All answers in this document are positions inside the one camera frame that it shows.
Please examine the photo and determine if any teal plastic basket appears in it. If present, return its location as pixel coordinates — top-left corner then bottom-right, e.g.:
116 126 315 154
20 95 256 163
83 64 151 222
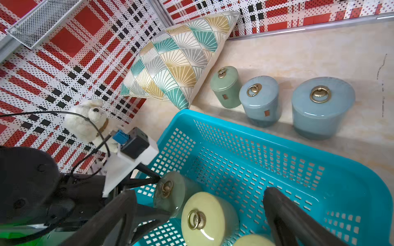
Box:
132 110 394 246

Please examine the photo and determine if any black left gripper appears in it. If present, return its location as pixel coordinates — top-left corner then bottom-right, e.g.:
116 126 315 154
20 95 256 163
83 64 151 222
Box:
0 146 173 234

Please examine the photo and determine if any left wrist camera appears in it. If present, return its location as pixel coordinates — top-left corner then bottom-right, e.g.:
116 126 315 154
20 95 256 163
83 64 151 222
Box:
103 127 159 197

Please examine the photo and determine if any white plush bear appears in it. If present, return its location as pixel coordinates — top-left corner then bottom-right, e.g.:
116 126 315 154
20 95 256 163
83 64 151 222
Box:
64 99 123 147

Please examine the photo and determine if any blue-grey tea canister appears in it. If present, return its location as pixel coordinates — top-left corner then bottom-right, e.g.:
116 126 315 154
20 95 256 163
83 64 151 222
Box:
239 76 282 128
291 77 356 140

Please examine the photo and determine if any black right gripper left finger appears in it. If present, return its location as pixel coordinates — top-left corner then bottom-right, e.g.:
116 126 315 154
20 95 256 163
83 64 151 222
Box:
61 190 138 246

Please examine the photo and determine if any yellow-green tea canister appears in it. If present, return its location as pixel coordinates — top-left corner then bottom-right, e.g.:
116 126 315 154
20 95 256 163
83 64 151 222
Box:
181 192 240 246
233 234 275 246

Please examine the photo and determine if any white wire mesh shelf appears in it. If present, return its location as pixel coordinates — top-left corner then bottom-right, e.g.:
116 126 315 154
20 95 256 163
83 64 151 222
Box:
6 0 83 49

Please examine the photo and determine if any dark green tea canister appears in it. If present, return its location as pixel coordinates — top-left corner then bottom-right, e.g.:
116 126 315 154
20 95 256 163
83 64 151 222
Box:
210 66 242 109
153 171 203 219

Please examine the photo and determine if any geometric fan pattern pillow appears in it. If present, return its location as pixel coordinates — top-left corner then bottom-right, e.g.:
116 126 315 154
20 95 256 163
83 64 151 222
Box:
120 11 241 110

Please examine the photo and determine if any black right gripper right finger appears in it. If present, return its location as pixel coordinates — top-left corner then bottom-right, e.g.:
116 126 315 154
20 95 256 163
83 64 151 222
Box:
263 187 339 246

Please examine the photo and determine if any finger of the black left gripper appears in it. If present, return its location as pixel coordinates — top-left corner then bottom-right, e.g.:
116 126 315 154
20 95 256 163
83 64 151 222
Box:
118 163 161 192

